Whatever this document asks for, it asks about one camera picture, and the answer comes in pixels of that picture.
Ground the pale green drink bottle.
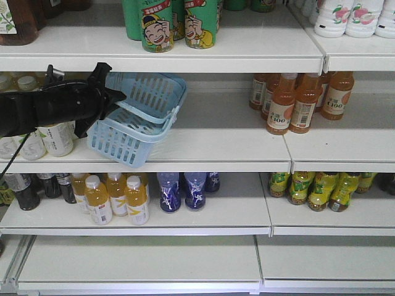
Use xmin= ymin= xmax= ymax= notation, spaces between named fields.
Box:
xmin=38 ymin=123 xmax=73 ymax=157
xmin=19 ymin=130 xmax=47 ymax=160

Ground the white shelf board upper right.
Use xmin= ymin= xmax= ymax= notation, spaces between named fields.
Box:
xmin=284 ymin=94 xmax=394 ymax=173

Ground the blue sports drink bottle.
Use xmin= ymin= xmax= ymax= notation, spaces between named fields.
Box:
xmin=184 ymin=172 xmax=206 ymax=211
xmin=157 ymin=172 xmax=181 ymax=213

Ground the yellow lemon tea bottle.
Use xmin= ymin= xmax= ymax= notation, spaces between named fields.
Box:
xmin=307 ymin=171 xmax=339 ymax=212
xmin=328 ymin=172 xmax=361 ymax=212

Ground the green cartoon can left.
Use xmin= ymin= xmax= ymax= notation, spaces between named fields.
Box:
xmin=138 ymin=0 xmax=173 ymax=53

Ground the white shelf board middle left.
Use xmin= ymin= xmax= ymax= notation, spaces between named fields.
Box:
xmin=0 ymin=184 xmax=274 ymax=237

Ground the green cartoon can right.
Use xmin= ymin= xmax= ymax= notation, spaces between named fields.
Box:
xmin=185 ymin=0 xmax=217 ymax=49

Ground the orange tea bottle front left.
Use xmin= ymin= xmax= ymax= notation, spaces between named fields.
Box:
xmin=266 ymin=73 xmax=297 ymax=135

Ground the orange juice bottle white label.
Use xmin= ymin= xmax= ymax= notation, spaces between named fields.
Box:
xmin=124 ymin=175 xmax=149 ymax=225
xmin=85 ymin=175 xmax=113 ymax=226

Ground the orange tea bottle front right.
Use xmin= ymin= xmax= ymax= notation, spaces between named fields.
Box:
xmin=289 ymin=73 xmax=322 ymax=134

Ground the light blue plastic basket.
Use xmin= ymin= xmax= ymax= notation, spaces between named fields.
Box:
xmin=86 ymin=72 xmax=187 ymax=168

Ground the orange tea bottle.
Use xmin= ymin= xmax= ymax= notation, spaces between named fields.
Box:
xmin=266 ymin=73 xmax=297 ymax=135
xmin=289 ymin=73 xmax=322 ymax=134

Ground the orange tea bottle C100 label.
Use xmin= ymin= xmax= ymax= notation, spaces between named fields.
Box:
xmin=320 ymin=72 xmax=354 ymax=120

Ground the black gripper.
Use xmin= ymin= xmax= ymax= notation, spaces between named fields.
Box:
xmin=33 ymin=62 xmax=127 ymax=138

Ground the white shelf board upper left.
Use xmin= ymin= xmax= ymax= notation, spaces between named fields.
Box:
xmin=8 ymin=92 xmax=291 ymax=173

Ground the dark drink bottle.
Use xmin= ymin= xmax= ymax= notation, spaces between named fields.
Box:
xmin=4 ymin=173 xmax=40 ymax=211

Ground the green cartoon can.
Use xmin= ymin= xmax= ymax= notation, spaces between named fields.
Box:
xmin=138 ymin=0 xmax=173 ymax=53
xmin=185 ymin=0 xmax=217 ymax=49

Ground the white peach drink bottle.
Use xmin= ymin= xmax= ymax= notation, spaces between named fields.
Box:
xmin=345 ymin=0 xmax=384 ymax=38

